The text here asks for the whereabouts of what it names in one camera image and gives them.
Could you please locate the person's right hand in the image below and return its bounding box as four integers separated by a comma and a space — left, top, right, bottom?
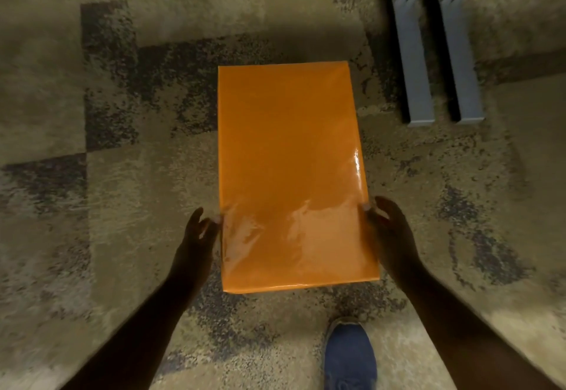
362, 196, 422, 290

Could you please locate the person's left hand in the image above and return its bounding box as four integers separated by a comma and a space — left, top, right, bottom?
170, 207, 221, 289

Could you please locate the orange paper package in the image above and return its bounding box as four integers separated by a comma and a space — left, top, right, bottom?
217, 61, 380, 293

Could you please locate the person's right forearm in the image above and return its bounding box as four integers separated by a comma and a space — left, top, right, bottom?
398, 258, 559, 390

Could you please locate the person's left forearm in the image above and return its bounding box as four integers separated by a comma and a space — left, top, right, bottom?
66, 276, 204, 390

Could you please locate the blue shoe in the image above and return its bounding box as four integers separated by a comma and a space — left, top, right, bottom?
324, 317, 378, 390

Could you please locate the grey metal table leg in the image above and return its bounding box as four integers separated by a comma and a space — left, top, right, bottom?
384, 0, 438, 127
431, 0, 493, 124

